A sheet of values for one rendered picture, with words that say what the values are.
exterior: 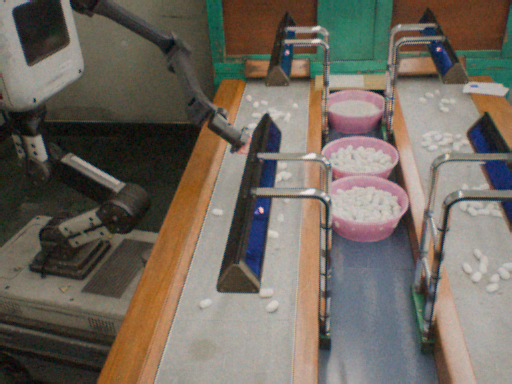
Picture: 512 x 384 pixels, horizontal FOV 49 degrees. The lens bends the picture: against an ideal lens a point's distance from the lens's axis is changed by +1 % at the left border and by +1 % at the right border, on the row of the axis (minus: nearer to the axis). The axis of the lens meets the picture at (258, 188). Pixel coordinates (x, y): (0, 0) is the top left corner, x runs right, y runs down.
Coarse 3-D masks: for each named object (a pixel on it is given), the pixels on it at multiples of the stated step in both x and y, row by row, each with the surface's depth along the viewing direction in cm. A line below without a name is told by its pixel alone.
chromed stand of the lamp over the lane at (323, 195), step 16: (272, 160) 128; (288, 160) 128; (304, 160) 127; (320, 160) 127; (256, 192) 116; (272, 192) 115; (288, 192) 115; (304, 192) 115; (320, 192) 114; (320, 272) 126; (320, 288) 148; (320, 304) 144; (320, 320) 135; (320, 336) 135
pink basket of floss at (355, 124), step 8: (344, 96) 245; (360, 96) 245; (368, 96) 243; (376, 96) 240; (376, 104) 240; (376, 112) 225; (336, 120) 229; (344, 120) 226; (352, 120) 225; (360, 120) 225; (368, 120) 226; (376, 120) 229; (336, 128) 233; (344, 128) 230; (352, 128) 229; (360, 128) 229; (368, 128) 230
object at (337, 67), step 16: (224, 64) 262; (240, 64) 262; (320, 64) 258; (336, 64) 257; (352, 64) 256; (368, 64) 256; (384, 64) 255; (480, 64) 251; (496, 64) 250; (256, 80) 268; (304, 80) 265; (400, 80) 259; (416, 80) 258; (432, 80) 257; (496, 80) 254
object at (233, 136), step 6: (228, 126) 183; (234, 126) 185; (222, 132) 183; (228, 132) 183; (234, 132) 183; (240, 132) 185; (222, 138) 185; (228, 138) 184; (234, 138) 183; (240, 138) 181; (234, 144) 184; (240, 144) 182; (234, 150) 183
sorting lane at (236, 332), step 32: (256, 96) 252; (288, 96) 250; (288, 128) 224; (224, 160) 204; (224, 192) 186; (224, 224) 171; (288, 224) 169; (288, 256) 156; (192, 288) 147; (288, 288) 146; (192, 320) 138; (224, 320) 137; (256, 320) 137; (288, 320) 136; (192, 352) 129; (224, 352) 129; (256, 352) 128; (288, 352) 128
